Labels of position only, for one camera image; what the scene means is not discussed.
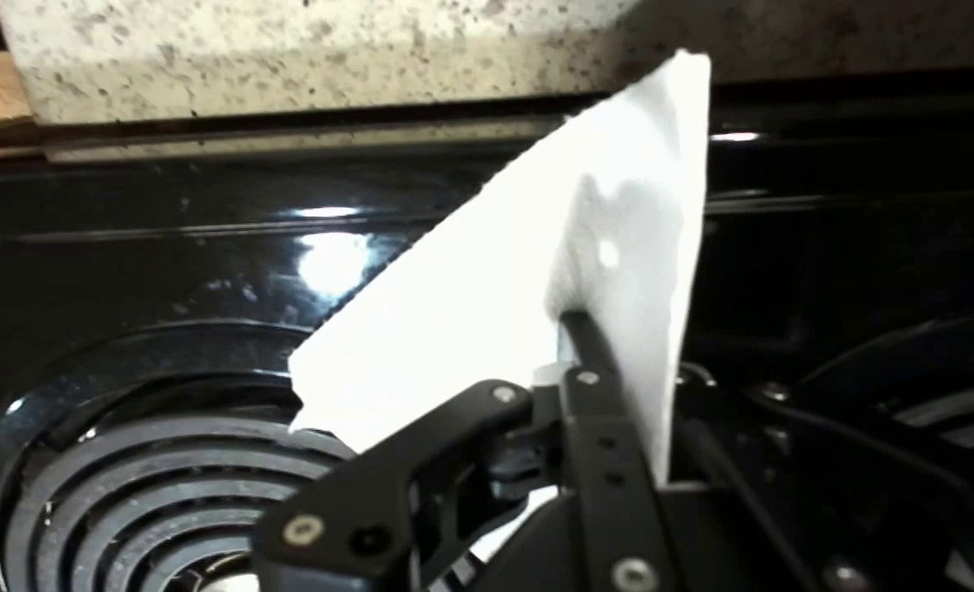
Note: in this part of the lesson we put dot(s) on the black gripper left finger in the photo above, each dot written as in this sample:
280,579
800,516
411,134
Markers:
607,496

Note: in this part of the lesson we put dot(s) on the large black coil burner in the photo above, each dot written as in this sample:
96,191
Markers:
72,496

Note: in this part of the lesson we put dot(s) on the white wipe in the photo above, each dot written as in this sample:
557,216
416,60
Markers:
490,283

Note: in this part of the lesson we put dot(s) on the black electric stove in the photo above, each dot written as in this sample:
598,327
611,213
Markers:
127,241

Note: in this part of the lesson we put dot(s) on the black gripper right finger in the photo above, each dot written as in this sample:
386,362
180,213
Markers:
795,515

